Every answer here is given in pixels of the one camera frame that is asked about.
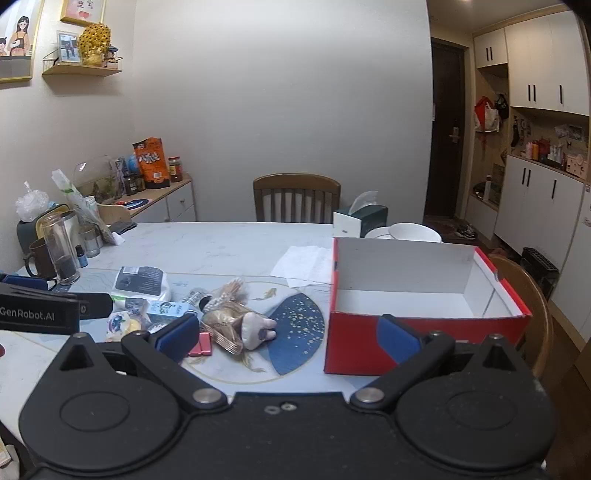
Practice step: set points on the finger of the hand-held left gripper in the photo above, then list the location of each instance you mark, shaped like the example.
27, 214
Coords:
94, 305
27, 282

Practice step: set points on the small picture frame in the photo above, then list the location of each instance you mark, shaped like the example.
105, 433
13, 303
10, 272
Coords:
83, 11

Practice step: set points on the black crate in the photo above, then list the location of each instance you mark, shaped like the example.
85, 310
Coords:
540, 270

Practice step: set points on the white lower cabinet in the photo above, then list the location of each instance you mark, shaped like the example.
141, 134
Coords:
540, 207

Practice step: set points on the round yellow blue packet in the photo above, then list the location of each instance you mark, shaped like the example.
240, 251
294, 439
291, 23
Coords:
121, 325

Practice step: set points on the clear plastic bag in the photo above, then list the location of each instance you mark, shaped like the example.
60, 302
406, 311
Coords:
31, 203

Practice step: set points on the red cardboard box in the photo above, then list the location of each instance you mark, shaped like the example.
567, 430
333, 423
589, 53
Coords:
415, 332

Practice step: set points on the clear glass tank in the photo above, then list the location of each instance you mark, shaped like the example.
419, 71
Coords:
99, 177

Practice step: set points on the wooden curved-back chair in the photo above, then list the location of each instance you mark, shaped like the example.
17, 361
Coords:
535, 295

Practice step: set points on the wooden wall shelf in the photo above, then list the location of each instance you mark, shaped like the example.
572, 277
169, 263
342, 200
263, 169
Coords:
83, 70

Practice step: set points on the white sideboard cabinet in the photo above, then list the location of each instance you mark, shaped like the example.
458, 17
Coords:
173, 203

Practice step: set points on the stack of white bowls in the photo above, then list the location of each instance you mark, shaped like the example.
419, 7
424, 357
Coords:
377, 233

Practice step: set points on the white green tissue box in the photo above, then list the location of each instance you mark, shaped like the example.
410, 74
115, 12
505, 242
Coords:
360, 221

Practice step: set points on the orange snack bag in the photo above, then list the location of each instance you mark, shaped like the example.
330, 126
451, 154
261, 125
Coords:
150, 161

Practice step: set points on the red sauce jar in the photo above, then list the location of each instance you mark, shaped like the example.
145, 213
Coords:
175, 170

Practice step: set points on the golden ornament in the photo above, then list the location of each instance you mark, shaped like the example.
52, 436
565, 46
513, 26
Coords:
94, 44

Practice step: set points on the standing photo frame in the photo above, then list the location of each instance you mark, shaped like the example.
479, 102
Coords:
69, 46

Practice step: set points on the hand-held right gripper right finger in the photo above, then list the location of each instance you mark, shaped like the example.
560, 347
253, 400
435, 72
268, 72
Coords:
397, 337

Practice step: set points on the dark mug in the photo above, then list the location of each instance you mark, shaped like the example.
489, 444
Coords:
39, 261

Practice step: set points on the beige plush toy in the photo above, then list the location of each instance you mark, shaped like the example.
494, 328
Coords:
258, 328

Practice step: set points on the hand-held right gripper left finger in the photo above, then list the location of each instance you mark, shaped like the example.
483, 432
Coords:
178, 339

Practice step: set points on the wooden slat-back chair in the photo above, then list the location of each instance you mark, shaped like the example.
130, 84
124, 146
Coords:
295, 184

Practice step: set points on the red hanging bag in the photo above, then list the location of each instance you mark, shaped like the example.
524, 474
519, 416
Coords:
485, 115

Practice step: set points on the cotton swab bag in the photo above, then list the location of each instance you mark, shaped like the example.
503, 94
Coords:
231, 291

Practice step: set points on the white upper cabinets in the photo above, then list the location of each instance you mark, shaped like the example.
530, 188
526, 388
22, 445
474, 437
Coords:
540, 60

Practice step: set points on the glass tumbler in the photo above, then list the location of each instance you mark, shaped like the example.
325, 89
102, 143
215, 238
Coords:
62, 249

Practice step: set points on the dark door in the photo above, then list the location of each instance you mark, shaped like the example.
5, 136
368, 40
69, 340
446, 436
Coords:
447, 129

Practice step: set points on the white tissue pack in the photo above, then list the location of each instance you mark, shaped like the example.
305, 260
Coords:
141, 282

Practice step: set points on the white paper sheet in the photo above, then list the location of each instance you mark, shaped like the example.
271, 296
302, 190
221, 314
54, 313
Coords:
302, 265

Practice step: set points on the pink binder clip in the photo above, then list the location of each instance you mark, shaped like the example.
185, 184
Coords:
202, 345

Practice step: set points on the dark jars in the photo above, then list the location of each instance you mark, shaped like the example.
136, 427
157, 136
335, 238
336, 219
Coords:
134, 183

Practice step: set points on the small blue white box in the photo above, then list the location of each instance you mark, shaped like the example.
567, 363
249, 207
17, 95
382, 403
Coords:
164, 310

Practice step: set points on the white bowl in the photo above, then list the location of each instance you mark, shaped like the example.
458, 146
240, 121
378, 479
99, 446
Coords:
413, 232

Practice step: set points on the golden crinkled bag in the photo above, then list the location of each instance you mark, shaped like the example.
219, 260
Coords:
221, 330

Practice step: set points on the framed cartoon poster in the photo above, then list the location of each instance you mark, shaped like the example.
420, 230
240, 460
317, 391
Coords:
16, 41

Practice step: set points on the small blue bottle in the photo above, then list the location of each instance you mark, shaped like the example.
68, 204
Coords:
81, 258

